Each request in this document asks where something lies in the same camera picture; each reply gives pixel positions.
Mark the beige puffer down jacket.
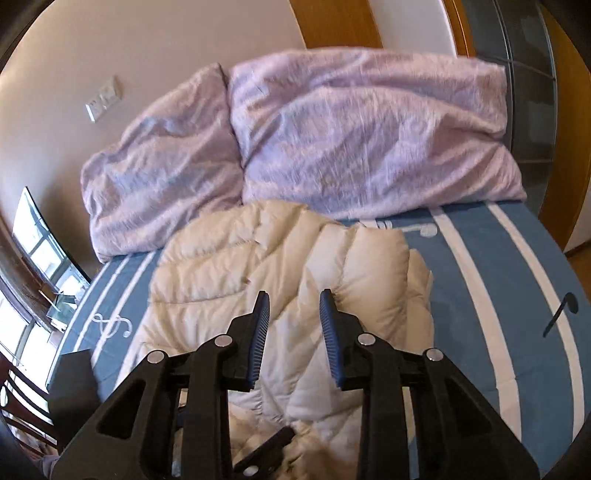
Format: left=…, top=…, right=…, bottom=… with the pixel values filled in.
left=124, top=201, right=434, bottom=479

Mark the dark wooden chair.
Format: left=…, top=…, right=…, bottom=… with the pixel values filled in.
left=1, top=354, right=59, bottom=460

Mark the glass tv stand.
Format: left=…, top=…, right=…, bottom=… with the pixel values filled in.
left=39, top=285, right=88, bottom=332

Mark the blue white striped bed sheet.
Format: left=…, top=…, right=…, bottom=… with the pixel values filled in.
left=59, top=201, right=590, bottom=472

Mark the flat screen television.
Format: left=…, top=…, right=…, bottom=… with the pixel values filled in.
left=12, top=187, right=89, bottom=295

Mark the large lilac floral pillow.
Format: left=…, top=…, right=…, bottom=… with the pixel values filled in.
left=228, top=48, right=526, bottom=219

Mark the white wall socket plate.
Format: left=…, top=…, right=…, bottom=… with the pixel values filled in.
left=85, top=76, right=122, bottom=123

